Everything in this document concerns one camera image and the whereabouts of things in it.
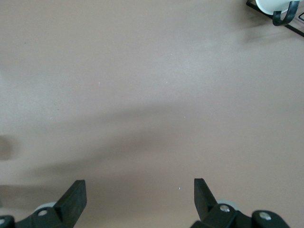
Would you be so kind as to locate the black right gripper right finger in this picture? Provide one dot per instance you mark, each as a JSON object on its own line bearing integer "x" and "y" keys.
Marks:
{"x": 206, "y": 206}

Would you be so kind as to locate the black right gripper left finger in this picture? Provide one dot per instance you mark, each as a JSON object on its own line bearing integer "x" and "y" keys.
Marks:
{"x": 71, "y": 204}

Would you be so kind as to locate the white bowl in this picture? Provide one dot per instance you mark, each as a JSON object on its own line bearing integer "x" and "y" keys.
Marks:
{"x": 268, "y": 6}

